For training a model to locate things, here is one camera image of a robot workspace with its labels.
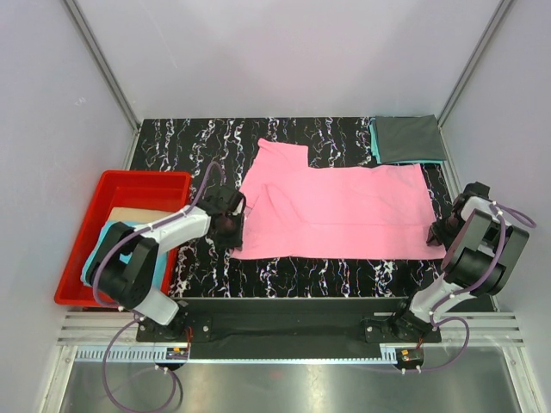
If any slotted cable duct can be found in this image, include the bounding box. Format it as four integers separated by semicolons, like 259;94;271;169
74;345;412;367

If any folded teal t shirt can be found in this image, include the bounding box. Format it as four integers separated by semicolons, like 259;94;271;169
368;121;443;165

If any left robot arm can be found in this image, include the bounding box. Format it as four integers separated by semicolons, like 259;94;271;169
84;186;246;341

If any light blue t shirt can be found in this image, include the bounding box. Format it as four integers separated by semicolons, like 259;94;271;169
82;222;170;306

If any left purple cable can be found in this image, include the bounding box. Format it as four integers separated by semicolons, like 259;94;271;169
92;161;225;412

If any pink t shirt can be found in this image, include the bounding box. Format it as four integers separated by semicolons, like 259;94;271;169
232;139;445;260

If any beige t shirt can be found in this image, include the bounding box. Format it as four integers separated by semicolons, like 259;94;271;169
107;206;171;225

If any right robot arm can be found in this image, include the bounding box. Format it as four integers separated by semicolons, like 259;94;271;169
389;182;536;342

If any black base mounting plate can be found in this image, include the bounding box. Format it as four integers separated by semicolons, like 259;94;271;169
137;298;442;362

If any right aluminium frame post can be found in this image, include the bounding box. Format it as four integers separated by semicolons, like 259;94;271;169
436;0;517;128

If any left aluminium frame post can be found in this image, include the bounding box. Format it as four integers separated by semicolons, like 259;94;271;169
62;0;142;133

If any red plastic bin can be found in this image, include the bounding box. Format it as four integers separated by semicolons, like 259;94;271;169
53;170;193;307

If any aluminium frame post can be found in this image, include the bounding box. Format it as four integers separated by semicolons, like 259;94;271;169
436;0;517;128
62;0;142;133

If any folded dark grey t shirt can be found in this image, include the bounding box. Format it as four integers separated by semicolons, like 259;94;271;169
373;114;447;164

